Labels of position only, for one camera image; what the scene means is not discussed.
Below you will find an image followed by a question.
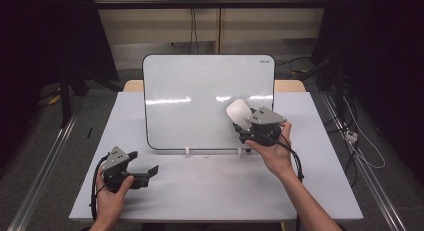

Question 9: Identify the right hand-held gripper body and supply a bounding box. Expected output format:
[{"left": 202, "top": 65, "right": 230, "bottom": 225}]
[{"left": 239, "top": 105, "right": 288, "bottom": 148}]

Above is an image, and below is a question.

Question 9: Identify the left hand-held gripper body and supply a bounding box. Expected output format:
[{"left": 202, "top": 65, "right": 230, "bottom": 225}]
[{"left": 100, "top": 146, "right": 151, "bottom": 194}]

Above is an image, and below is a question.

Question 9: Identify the white rectangular whiteboard eraser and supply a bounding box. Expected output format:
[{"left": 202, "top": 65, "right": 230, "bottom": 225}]
[{"left": 225, "top": 98, "right": 253, "bottom": 131}]

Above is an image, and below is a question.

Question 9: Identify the black-framed whiteboard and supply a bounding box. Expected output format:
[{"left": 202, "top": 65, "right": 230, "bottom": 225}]
[{"left": 142, "top": 53, "right": 276, "bottom": 151}]

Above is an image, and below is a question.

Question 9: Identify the person's right hand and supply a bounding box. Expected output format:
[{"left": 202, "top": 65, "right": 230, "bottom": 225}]
[{"left": 245, "top": 121, "right": 298, "bottom": 181}]

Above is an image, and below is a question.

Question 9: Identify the person's left hand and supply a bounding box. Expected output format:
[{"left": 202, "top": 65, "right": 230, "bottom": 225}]
[{"left": 94, "top": 169, "right": 135, "bottom": 226}]

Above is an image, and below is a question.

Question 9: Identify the wooden table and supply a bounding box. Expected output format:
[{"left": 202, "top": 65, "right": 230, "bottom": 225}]
[{"left": 122, "top": 79, "right": 307, "bottom": 93}]

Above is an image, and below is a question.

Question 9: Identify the black metal stand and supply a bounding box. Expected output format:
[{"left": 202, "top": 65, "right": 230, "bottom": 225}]
[{"left": 59, "top": 66, "right": 73, "bottom": 129}]

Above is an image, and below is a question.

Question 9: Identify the white power strip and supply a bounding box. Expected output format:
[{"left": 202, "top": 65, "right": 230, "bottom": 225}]
[{"left": 345, "top": 130, "right": 359, "bottom": 144}]

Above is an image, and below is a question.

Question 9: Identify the black curtain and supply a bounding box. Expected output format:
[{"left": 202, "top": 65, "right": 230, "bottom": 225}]
[
  {"left": 310, "top": 0, "right": 424, "bottom": 182},
  {"left": 0, "top": 0, "right": 120, "bottom": 165}
]

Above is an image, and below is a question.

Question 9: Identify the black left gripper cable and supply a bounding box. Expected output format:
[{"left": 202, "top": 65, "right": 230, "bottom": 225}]
[{"left": 89, "top": 154, "right": 110, "bottom": 222}]

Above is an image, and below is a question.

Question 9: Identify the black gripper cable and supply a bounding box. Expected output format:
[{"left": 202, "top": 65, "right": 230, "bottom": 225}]
[
  {"left": 89, "top": 154, "right": 110, "bottom": 222},
  {"left": 263, "top": 132, "right": 305, "bottom": 231}
]

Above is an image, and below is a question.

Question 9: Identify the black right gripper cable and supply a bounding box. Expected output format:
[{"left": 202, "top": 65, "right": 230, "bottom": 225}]
[{"left": 263, "top": 132, "right": 305, "bottom": 231}]

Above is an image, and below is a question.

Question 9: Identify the black floor cable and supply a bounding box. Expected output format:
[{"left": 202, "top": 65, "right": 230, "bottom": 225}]
[{"left": 275, "top": 56, "right": 312, "bottom": 68}]

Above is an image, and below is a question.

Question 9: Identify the aluminium floor rail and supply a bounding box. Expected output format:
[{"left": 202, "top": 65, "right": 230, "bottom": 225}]
[
  {"left": 6, "top": 112, "right": 79, "bottom": 231},
  {"left": 320, "top": 91, "right": 408, "bottom": 231}
]

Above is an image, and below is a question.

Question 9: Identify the white cable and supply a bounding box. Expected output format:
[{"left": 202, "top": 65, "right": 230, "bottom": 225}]
[{"left": 342, "top": 96, "right": 387, "bottom": 170}]

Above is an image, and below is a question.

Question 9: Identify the black hanging cable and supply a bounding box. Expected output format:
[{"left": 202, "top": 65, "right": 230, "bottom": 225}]
[{"left": 188, "top": 0, "right": 200, "bottom": 55}]

